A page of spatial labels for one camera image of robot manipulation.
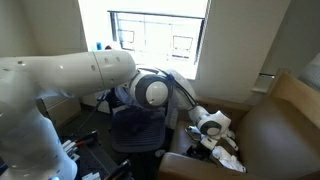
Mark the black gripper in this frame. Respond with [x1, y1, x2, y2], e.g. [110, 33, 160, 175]
[193, 134, 218, 156]

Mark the white crumpled cloth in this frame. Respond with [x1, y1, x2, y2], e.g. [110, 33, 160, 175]
[211, 145, 248, 174]

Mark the light wooden cabinet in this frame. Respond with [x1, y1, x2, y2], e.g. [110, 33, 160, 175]
[36, 95, 82, 129]

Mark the grey patterned cushion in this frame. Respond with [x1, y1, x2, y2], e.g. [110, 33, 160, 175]
[298, 53, 320, 92]

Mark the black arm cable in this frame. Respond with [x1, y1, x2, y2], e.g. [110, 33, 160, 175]
[136, 67, 198, 112]

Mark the window with dark frame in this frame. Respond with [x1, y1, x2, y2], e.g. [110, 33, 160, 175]
[78, 0, 211, 81]

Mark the black perforated table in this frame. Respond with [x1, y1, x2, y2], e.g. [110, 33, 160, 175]
[59, 129, 134, 180]

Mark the black office chair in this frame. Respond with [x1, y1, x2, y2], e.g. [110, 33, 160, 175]
[108, 84, 169, 158]

